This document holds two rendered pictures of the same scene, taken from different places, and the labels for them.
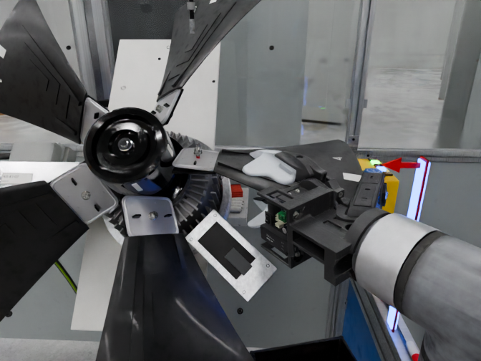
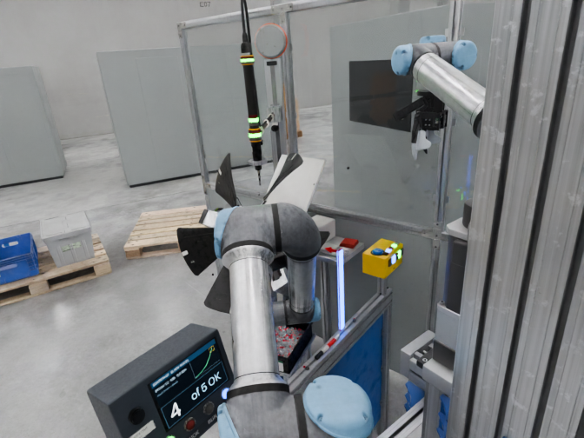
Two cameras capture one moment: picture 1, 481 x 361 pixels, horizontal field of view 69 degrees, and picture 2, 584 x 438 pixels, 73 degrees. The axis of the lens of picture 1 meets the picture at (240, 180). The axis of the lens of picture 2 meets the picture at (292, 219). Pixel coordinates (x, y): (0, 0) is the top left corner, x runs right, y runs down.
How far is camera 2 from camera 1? 113 cm
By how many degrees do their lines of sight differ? 35
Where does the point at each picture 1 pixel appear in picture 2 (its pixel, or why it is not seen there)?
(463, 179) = not seen: hidden behind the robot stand
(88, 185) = not seen: hidden behind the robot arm
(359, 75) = (440, 179)
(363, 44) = (441, 158)
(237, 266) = (275, 276)
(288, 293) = (394, 327)
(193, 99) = (301, 192)
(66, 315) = not seen: hidden behind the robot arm
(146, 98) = (282, 189)
